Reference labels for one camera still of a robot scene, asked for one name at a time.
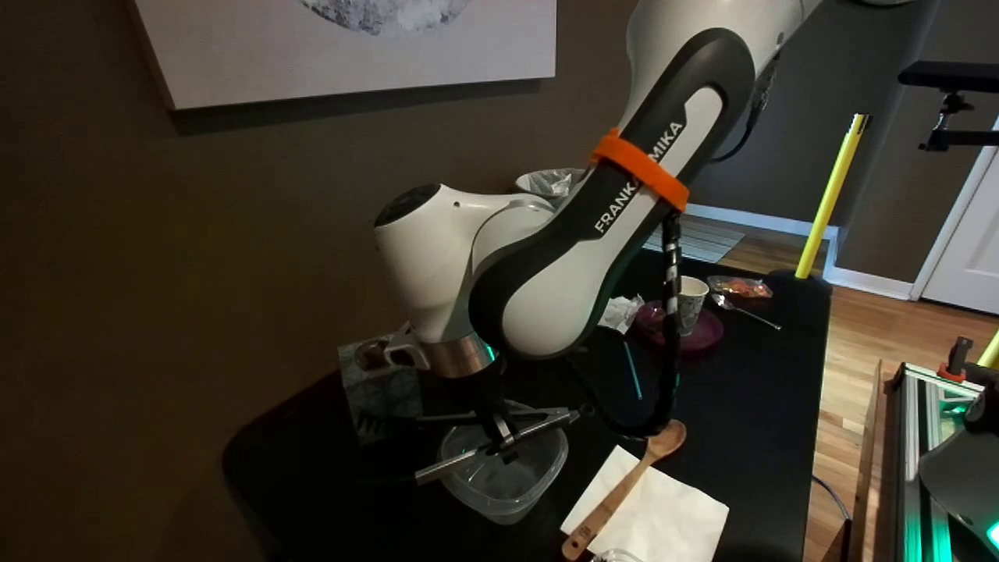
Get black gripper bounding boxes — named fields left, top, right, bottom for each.
left=418, top=365, right=524, bottom=463

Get silver metal spoon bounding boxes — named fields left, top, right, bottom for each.
left=708, top=291, right=785, bottom=338

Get orange arm strap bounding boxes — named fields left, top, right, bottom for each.
left=591, top=128, right=694, bottom=216

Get white wall painting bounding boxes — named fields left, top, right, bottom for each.
left=127, top=0, right=558, bottom=116

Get white door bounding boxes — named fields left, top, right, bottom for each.
left=915, top=111, right=999, bottom=318

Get small snack packet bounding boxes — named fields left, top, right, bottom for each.
left=714, top=273, right=774, bottom=304

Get black clamp yellow handle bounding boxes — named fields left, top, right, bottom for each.
left=934, top=329, right=999, bottom=387

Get black camera stand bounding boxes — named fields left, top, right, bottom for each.
left=899, top=55, right=999, bottom=153

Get black metal tongs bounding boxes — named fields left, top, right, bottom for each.
left=413, top=402, right=582, bottom=491

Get transparent plastic bowl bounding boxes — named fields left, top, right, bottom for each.
left=433, top=415, right=571, bottom=528

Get wooden spoon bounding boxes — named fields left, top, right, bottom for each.
left=558, top=415, right=690, bottom=562

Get patterned tissue box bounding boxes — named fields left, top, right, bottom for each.
left=333, top=333, right=431, bottom=448

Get yellow pole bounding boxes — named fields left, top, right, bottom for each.
left=792, top=110, right=872, bottom=282

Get white paper napkin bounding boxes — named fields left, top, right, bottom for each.
left=558, top=443, right=732, bottom=562

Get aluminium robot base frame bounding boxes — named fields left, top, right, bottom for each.
left=872, top=356, right=999, bottom=562

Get crumpled white tissue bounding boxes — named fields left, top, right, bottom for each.
left=597, top=292, right=650, bottom=338

